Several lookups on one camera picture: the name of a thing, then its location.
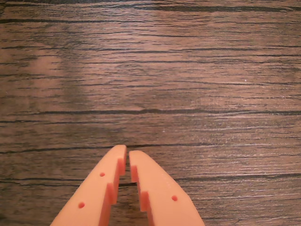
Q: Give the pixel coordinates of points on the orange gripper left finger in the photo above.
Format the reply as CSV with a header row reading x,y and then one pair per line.
x,y
94,195

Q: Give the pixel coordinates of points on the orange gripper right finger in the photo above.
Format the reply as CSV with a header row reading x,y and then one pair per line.
x,y
160,200

